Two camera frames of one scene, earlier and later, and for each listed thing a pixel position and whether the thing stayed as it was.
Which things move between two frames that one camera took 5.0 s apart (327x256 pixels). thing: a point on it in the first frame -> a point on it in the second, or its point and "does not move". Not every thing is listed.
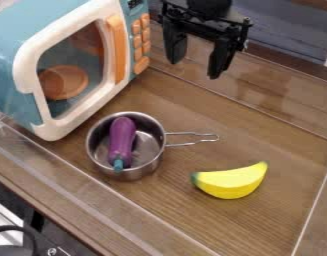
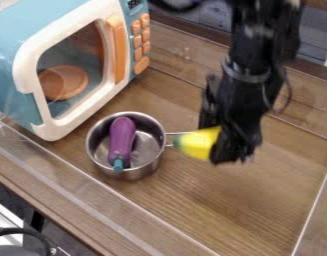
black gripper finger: (175, 32) -> (211, 108)
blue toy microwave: (64, 54) does not move
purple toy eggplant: (121, 136) does not move
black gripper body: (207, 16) -> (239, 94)
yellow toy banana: (231, 183) -> (196, 142)
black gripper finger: (222, 55) -> (236, 143)
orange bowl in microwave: (63, 82) does not move
